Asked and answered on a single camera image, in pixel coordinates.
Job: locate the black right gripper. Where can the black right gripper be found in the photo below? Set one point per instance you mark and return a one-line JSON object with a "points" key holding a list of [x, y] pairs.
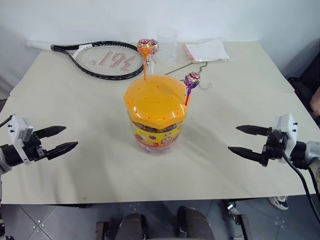
{"points": [[275, 146]]}

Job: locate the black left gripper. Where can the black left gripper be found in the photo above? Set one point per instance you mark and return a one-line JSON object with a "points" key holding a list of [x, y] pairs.
{"points": [[33, 148]]}

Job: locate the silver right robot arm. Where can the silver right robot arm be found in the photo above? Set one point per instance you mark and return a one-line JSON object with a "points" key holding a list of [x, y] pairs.
{"points": [[311, 152]]}

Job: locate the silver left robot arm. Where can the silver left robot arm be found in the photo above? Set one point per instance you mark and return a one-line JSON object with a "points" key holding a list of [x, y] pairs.
{"points": [[7, 153]]}

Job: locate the purple lollipop pink stick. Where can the purple lollipop pink stick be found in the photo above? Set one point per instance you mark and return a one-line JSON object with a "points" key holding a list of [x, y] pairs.
{"points": [[192, 79]]}

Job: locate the orange stick lollipop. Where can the orange stick lollipop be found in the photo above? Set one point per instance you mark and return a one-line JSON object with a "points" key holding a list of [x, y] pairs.
{"points": [[143, 46]]}

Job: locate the white stick lollipop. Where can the white stick lollipop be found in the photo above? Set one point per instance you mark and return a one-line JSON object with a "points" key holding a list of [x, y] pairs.
{"points": [[155, 46]]}

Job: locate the white blue sneaker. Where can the white blue sneaker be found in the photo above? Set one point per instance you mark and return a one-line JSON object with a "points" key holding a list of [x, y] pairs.
{"points": [[279, 203]]}

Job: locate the bystander person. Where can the bystander person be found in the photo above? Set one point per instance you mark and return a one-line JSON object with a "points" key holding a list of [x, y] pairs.
{"points": [[316, 98]]}

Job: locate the black chair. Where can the black chair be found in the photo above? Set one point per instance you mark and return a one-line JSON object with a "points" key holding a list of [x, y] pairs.
{"points": [[303, 82]]}

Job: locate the clear plastic candy jar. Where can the clear plastic candy jar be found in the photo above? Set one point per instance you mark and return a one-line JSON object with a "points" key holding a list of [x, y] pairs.
{"points": [[157, 140]]}

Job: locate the black white tennis racket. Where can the black white tennis racket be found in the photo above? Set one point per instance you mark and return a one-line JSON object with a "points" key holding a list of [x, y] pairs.
{"points": [[82, 47]]}

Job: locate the dark rounded shape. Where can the dark rounded shape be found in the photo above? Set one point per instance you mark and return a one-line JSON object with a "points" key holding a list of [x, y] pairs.
{"points": [[195, 223], [132, 226]]}

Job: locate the plastic bag with papers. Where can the plastic bag with papers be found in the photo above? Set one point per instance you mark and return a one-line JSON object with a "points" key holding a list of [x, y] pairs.
{"points": [[207, 50]]}

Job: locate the orange perforated jar lid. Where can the orange perforated jar lid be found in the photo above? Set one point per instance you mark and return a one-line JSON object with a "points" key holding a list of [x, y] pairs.
{"points": [[156, 100]]}

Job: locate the clear plastic cup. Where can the clear plastic cup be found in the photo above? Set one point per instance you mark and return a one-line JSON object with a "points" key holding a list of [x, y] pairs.
{"points": [[167, 45]]}

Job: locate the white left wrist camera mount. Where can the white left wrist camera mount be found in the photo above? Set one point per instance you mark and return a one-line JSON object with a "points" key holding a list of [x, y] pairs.
{"points": [[18, 130]]}

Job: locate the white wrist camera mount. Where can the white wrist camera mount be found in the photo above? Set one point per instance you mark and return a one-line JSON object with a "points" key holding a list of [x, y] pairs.
{"points": [[18, 130], [286, 125]]}

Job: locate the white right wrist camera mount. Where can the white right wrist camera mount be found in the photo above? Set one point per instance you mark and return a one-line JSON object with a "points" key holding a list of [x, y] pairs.
{"points": [[286, 125]]}

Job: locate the black metal table frame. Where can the black metal table frame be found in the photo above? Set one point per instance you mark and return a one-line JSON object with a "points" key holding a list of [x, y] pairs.
{"points": [[238, 220]]}

